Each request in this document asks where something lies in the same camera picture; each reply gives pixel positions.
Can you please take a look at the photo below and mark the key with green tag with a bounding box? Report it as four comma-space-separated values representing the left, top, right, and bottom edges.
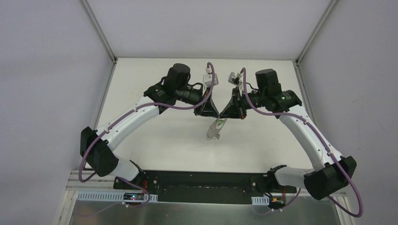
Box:
217, 120, 225, 126

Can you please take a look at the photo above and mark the large metal keyring with clips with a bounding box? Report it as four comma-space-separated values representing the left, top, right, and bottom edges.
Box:
206, 118, 228, 140

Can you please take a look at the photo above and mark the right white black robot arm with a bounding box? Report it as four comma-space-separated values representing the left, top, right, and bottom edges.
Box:
220, 69, 357, 200

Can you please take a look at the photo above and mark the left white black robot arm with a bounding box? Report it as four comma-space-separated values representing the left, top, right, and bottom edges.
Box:
78, 62, 217, 190

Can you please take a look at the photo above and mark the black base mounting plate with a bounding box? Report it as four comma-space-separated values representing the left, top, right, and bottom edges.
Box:
132, 170, 297, 204

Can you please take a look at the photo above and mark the right circuit board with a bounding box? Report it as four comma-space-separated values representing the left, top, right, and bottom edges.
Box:
268, 196, 286, 210

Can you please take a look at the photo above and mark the circuit board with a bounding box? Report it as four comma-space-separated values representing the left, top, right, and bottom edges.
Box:
268, 196, 286, 210
123, 193, 145, 202

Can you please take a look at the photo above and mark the left circuit board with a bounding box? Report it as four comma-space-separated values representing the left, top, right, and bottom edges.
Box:
123, 193, 145, 202

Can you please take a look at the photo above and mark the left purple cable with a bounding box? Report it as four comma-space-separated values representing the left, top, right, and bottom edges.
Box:
78, 62, 216, 183

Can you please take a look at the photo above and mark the purple cable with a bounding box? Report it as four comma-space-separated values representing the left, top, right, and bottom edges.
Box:
240, 67, 364, 218
78, 62, 216, 183

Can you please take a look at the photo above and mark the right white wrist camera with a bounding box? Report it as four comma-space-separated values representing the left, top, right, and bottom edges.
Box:
228, 72, 243, 87

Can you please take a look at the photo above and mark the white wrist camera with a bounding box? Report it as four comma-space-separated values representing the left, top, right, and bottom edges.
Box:
202, 67, 219, 92
228, 72, 243, 87

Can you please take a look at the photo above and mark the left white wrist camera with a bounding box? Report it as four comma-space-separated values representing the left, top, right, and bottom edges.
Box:
202, 67, 219, 92

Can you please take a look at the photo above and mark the right white cable duct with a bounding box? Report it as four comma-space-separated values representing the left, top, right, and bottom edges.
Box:
251, 195, 269, 206

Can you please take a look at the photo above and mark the white cable duct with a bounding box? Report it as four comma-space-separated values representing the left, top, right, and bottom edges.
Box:
77, 191, 158, 203
251, 195, 269, 206

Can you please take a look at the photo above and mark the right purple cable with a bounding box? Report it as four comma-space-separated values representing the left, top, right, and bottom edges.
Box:
240, 67, 364, 218

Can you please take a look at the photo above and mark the left white cable duct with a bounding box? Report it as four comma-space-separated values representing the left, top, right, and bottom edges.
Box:
77, 191, 158, 203

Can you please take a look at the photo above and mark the right aluminium frame post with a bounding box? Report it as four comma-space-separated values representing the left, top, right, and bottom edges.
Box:
295, 0, 340, 66

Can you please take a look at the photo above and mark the aluminium frame post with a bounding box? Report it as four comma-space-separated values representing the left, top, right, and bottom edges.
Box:
295, 0, 340, 66
79, 0, 117, 64

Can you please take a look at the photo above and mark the left aluminium frame post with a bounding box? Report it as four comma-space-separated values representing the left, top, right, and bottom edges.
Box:
79, 0, 117, 64

